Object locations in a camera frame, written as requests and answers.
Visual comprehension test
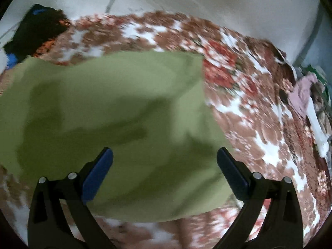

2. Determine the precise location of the floral bed blanket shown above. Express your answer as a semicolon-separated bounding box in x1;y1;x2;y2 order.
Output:
1;11;331;248

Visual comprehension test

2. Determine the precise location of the green hooded jacket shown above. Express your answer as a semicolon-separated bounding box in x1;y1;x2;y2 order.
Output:
1;51;232;222

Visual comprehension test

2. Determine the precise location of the white rolled cloth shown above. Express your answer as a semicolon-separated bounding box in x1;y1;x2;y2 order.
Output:
307;97;329;157

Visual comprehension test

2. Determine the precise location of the black and blue clothes pile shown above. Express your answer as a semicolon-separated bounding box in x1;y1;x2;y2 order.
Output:
3;4;70;69

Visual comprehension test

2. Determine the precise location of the pink cloth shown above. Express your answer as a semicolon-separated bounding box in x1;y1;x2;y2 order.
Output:
288;73;318;119

